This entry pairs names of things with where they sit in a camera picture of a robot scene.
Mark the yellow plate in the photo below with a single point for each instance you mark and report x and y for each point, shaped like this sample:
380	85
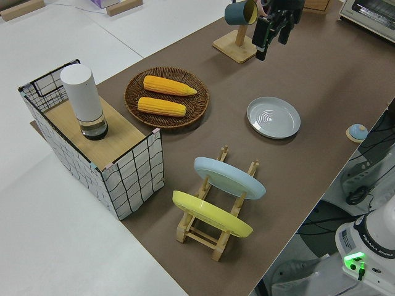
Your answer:
210	214

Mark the light blue plate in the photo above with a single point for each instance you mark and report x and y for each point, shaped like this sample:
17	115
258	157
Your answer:
228	179

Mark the wooden mug tree stand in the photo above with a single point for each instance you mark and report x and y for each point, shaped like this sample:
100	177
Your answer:
234	49

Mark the purple box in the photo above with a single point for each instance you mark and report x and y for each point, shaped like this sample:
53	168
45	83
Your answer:
103	3

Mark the gray round plate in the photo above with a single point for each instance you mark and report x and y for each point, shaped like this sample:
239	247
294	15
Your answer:
273	118

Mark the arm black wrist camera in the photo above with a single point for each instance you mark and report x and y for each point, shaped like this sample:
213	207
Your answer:
262	37

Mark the white cylindrical bottle glass base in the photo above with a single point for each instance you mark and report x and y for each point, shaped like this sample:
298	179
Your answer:
81	92

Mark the white power strip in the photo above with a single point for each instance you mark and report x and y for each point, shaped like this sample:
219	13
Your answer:
358	175

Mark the brown table mat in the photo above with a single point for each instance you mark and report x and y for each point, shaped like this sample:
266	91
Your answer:
277	185

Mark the white toaster oven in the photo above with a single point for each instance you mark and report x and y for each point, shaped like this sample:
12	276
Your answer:
370	18

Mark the brown wicker basket tray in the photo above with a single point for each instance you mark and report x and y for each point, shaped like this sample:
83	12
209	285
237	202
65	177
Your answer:
132	92

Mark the wooden board lid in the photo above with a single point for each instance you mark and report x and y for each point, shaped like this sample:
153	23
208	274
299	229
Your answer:
123	129

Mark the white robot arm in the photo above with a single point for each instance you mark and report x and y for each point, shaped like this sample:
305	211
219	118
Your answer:
370	240

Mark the teal mug yellow inside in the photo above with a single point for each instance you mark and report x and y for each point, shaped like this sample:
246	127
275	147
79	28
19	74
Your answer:
234	13

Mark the pink clip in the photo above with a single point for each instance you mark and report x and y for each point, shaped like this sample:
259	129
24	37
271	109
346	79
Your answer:
155	132
109	167

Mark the light wooden block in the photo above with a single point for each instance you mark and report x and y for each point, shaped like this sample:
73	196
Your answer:
123	7
18	12

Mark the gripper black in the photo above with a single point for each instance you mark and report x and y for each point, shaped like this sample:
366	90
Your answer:
285	5

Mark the pink mug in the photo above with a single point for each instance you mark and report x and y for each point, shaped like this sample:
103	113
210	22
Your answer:
261	6

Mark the wooden dish rack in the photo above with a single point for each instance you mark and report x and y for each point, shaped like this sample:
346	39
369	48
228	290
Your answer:
182	232

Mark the yellow corn cob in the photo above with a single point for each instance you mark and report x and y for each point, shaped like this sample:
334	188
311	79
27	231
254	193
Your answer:
160	106
166	85

